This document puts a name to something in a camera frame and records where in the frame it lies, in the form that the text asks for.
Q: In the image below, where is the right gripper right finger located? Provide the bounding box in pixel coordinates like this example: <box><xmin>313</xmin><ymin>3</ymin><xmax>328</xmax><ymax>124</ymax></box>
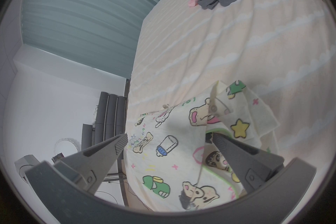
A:
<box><xmin>212</xmin><ymin>132</ymin><xmax>286</xmax><ymax>192</ymax></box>

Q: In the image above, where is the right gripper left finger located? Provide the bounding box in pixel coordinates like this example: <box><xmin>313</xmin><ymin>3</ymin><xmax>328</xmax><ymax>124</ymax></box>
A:
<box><xmin>56</xmin><ymin>133</ymin><xmax>128</xmax><ymax>195</ymax></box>

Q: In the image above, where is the white printed pyjama top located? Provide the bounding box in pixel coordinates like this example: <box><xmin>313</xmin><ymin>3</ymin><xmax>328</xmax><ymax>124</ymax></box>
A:
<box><xmin>123</xmin><ymin>80</ymin><xmax>280</xmax><ymax>211</ymax></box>

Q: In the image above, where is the round white framed mirror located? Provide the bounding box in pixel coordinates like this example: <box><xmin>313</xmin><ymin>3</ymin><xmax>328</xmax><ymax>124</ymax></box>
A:
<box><xmin>54</xmin><ymin>138</ymin><xmax>80</xmax><ymax>155</ymax></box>

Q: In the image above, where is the black chest of drawers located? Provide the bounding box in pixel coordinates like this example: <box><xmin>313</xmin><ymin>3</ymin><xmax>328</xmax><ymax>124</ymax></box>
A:
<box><xmin>81</xmin><ymin>91</ymin><xmax>129</xmax><ymax>183</ymax></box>

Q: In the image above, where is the bed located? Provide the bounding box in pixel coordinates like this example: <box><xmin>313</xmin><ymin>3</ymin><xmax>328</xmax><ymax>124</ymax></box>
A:
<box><xmin>123</xmin><ymin>0</ymin><xmax>336</xmax><ymax>211</ymax></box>

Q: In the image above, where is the blue-green curtain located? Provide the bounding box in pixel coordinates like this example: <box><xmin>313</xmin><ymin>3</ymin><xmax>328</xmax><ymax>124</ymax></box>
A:
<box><xmin>21</xmin><ymin>0</ymin><xmax>204</xmax><ymax>79</ymax></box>

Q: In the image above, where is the black cable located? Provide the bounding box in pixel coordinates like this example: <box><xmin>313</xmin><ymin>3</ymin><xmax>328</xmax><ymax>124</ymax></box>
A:
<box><xmin>94</xmin><ymin>180</ymin><xmax>124</xmax><ymax>205</ymax></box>

